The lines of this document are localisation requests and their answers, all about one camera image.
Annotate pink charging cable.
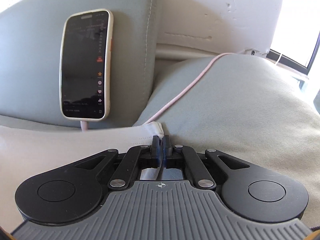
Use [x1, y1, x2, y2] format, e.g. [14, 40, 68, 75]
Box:
[80, 52, 235, 131]

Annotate grey-green sofa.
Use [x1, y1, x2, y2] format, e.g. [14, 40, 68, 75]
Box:
[1, 0, 319, 228]

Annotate white t-shirt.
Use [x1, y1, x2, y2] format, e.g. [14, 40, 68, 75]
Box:
[1, 122, 164, 230]

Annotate smartphone in white case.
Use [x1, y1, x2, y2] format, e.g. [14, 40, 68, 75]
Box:
[59, 9, 113, 121]

